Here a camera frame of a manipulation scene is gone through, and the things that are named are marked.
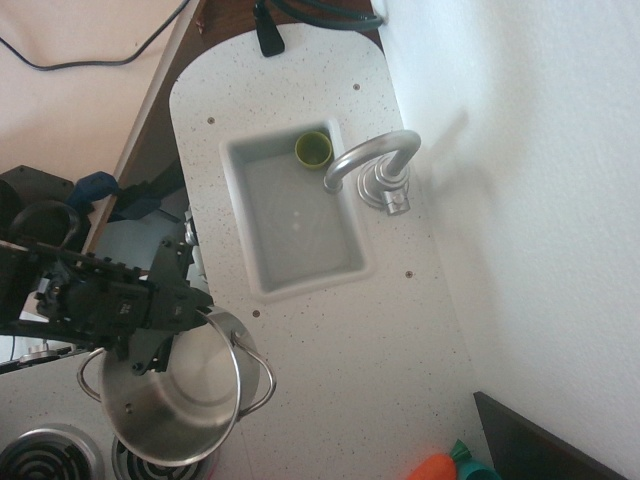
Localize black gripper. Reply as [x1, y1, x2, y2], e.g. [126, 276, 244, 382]
[34, 237, 213, 376]

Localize stainless steel pot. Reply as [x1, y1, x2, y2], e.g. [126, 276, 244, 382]
[76, 307, 277, 467]

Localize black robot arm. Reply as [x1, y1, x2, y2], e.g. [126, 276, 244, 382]
[1, 200, 213, 376]

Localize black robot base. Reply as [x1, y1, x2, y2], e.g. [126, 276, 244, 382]
[1, 165, 74, 217]

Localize right stove burner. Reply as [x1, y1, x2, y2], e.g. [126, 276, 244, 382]
[111, 437, 220, 480]

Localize stove burner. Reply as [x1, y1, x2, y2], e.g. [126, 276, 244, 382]
[1, 424, 105, 479]
[111, 437, 220, 480]

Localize left stove burner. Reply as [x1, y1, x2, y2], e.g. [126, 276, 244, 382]
[1, 424, 105, 479]

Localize blue cloth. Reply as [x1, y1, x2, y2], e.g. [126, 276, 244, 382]
[65, 171, 119, 214]

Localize grey sink basin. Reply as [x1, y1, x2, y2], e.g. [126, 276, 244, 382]
[220, 117, 375, 302]

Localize green plastic cup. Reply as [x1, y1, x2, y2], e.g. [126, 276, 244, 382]
[294, 131, 333, 170]

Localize silver toy faucet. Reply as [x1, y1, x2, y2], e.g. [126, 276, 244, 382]
[324, 130, 421, 216]

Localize orange toy carrot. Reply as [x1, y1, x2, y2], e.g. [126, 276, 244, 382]
[406, 453, 457, 480]

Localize teal plastic cup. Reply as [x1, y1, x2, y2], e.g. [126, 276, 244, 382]
[456, 459, 501, 480]

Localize dark wooden board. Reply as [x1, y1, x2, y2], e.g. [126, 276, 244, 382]
[473, 391, 626, 480]

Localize black cable on floor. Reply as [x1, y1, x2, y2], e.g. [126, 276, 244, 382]
[0, 0, 192, 73]

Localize dark green hose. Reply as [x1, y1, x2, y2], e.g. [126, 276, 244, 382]
[272, 0, 385, 32]

